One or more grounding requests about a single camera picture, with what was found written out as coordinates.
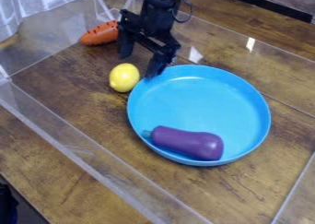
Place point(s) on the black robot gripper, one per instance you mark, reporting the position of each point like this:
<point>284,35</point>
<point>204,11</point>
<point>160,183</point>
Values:
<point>149,29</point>

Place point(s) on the yellow toy lemon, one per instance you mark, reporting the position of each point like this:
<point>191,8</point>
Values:
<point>123,77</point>

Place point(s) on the blue round plastic tray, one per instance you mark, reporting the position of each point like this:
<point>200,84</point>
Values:
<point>200,99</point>

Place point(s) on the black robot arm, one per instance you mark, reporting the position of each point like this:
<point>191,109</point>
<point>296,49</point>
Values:
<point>149,29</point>

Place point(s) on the orange toy carrot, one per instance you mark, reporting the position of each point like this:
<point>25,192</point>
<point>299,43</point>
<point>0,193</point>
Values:
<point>101,34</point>

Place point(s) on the dark wooden baseboard strip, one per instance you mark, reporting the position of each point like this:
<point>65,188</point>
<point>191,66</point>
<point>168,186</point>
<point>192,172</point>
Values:
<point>283,10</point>

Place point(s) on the purple toy eggplant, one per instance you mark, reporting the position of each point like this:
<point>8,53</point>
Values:
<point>200,145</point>

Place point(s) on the clear acrylic enclosure wall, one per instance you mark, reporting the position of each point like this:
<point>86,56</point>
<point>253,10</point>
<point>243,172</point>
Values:
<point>70,154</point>

